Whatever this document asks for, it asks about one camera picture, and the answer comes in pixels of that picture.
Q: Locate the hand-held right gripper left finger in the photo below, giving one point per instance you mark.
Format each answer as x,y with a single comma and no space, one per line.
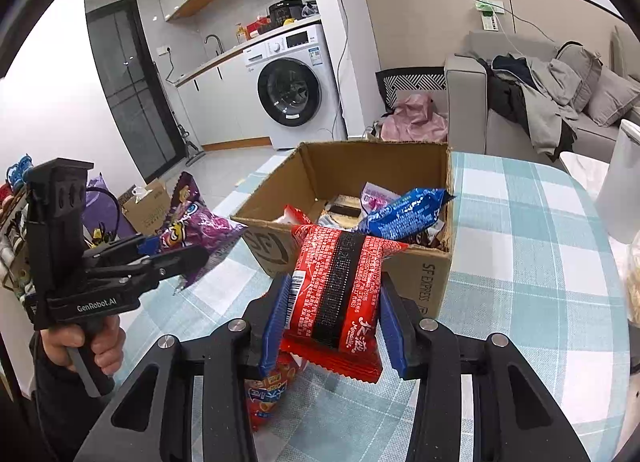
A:
272,327

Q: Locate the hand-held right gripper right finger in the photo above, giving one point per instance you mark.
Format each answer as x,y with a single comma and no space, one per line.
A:
392,337

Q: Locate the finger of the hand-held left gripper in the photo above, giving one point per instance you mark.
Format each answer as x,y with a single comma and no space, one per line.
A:
147,246
175,262

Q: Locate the purple snack packet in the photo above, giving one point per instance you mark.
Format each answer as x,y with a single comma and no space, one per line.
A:
210,232

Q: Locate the brown cardboard box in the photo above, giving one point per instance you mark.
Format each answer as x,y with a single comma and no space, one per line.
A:
425,287

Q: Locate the red black snack packet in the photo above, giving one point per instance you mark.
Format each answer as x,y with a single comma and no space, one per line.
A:
325,282

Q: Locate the person's left forearm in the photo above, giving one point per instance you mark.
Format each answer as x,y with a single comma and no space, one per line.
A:
55,417

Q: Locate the person's left hand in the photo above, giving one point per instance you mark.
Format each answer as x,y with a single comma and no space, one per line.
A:
109,342

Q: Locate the small cardboard floor box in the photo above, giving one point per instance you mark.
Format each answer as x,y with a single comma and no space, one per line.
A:
150,207

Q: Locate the cluttered storage rack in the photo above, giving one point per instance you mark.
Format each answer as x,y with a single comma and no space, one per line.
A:
15,242

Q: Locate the purple bag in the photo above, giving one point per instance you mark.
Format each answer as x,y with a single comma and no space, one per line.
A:
100,207

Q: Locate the red orange snack packet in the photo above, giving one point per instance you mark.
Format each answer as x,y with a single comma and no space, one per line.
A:
265,392

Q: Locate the floor mop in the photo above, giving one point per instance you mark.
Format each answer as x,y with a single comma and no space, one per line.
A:
192,147

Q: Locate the blue snack packet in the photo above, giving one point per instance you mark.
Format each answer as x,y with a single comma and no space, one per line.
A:
405,212

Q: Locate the pink white snack packet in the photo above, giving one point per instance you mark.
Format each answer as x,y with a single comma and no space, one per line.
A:
377,194

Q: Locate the teal checkered tablecloth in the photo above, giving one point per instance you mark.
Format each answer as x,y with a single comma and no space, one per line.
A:
525,267

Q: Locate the black glass door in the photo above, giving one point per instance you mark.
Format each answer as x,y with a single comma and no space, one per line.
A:
130,92

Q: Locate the white kitchen counter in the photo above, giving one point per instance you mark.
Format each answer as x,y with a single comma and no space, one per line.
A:
220,107

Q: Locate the white washing machine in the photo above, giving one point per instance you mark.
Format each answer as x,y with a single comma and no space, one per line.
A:
320,132

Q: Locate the pink cloth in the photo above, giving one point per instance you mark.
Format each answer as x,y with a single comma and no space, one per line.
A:
415,122

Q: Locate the metal faucet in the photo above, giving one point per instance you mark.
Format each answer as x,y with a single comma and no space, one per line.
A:
212,39

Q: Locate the yellow bottle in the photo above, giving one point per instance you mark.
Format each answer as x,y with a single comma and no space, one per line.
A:
242,34

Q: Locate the grey sofa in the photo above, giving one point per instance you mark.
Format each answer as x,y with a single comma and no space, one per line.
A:
465,112

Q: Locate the clear plastic food container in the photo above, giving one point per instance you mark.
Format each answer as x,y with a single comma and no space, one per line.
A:
632,287

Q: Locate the red packages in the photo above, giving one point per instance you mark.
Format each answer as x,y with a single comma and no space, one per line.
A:
260,27

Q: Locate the black white patterned cushion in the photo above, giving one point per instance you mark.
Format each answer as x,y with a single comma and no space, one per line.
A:
410,82

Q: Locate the dark clothes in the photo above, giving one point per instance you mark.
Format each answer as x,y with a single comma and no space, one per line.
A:
505,92

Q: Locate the black rice cooker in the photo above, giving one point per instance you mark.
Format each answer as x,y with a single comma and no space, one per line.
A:
285,12

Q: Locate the grey jacket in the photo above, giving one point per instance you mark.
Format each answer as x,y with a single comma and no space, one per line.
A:
545,112

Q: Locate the white plastic jug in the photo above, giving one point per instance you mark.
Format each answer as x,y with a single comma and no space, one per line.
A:
620,182

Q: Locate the beige square cushion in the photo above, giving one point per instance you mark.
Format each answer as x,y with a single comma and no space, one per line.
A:
612,97

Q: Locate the grey rounded cushion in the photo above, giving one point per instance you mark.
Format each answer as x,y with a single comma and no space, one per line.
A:
585,72

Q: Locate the white power strip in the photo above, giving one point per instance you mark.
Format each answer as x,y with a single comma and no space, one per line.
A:
490,23

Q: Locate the green white plug adapter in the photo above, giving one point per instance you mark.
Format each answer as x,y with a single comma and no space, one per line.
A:
487,6

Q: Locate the white wall socket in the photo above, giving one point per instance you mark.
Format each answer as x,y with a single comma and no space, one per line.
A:
163,50

